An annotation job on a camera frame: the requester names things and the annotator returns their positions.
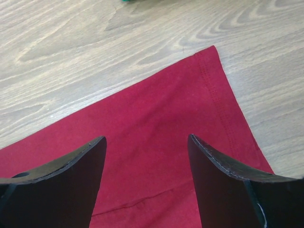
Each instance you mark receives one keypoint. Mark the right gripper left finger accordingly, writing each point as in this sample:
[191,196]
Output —
[59,194]

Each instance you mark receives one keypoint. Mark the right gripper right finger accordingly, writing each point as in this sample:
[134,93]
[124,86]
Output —
[231,194]

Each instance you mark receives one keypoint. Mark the dark red t shirt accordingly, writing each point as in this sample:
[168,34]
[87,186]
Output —
[147,182]

